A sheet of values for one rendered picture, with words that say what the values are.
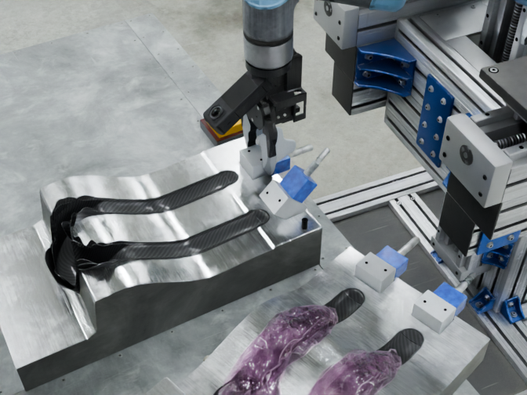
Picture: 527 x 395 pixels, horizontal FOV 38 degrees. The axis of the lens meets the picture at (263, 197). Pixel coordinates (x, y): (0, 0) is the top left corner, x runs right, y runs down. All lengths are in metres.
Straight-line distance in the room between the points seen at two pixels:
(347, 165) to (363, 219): 0.51
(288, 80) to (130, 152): 0.42
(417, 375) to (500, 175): 0.34
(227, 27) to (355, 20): 1.86
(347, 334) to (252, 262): 0.19
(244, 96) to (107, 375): 0.47
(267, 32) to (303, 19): 2.31
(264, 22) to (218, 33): 2.23
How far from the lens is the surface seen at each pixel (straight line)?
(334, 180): 2.59
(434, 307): 1.13
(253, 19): 1.11
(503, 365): 1.94
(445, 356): 1.12
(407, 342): 1.13
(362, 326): 1.13
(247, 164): 1.28
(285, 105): 1.20
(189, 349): 1.17
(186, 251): 1.19
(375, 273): 1.16
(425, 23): 1.60
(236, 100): 1.17
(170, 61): 1.73
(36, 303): 1.19
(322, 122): 2.83
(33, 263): 1.25
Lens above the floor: 1.76
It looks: 44 degrees down
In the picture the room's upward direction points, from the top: straight up
